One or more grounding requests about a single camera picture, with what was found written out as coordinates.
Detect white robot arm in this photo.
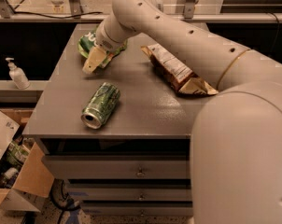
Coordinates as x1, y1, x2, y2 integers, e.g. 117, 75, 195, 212
83, 0, 282, 224

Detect green rice chip bag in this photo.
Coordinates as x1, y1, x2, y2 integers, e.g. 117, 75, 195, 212
78, 28, 127, 68

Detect white pump bottle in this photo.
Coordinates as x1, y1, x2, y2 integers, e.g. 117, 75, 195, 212
6, 57, 30, 90

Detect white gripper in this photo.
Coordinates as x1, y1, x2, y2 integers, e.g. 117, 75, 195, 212
82, 14, 137, 75

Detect brown white snack bag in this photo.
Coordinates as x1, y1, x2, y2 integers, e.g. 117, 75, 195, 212
141, 44, 219, 95

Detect grey drawer cabinet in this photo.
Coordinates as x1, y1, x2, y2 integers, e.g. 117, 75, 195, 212
24, 24, 205, 216

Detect black cable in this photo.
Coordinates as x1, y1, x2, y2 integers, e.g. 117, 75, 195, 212
0, 10, 103, 20

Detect open cardboard box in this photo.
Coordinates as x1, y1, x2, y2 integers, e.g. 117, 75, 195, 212
0, 109, 54, 212

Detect green soda can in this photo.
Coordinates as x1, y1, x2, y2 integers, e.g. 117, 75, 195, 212
81, 82, 120, 129

